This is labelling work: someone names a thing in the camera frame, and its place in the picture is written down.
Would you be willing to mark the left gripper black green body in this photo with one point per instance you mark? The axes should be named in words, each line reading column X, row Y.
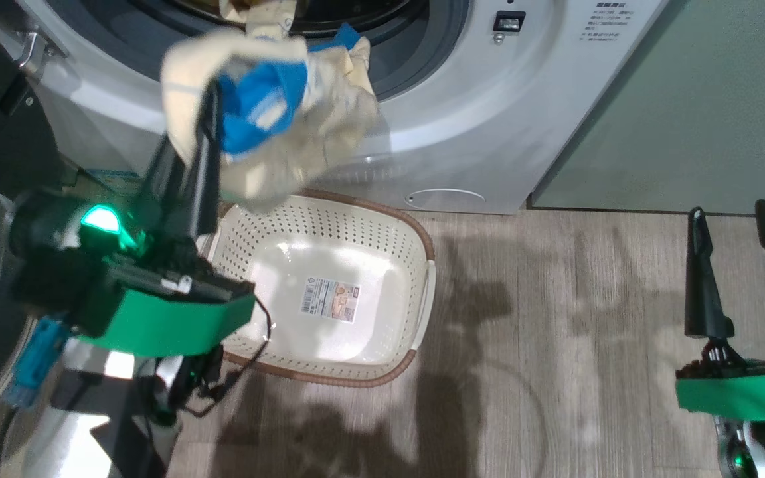
column 157, row 318

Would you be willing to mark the right gripper black green body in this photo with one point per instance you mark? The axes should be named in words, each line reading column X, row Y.
column 741, row 395

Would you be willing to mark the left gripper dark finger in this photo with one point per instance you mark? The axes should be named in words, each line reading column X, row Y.
column 163, row 192
column 208, row 179

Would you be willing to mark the beige garment with blue patches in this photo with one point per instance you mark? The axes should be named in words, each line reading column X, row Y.
column 329, row 113

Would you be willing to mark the cream perforated laundry basket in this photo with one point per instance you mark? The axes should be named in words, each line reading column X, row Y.
column 356, row 226

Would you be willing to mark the white front-load washing machine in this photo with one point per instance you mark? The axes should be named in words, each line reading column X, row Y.
column 475, row 113

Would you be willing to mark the product label sticker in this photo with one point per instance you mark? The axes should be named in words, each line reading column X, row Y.
column 329, row 300

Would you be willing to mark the grey-green cabinet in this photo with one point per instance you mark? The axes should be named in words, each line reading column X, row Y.
column 688, row 99

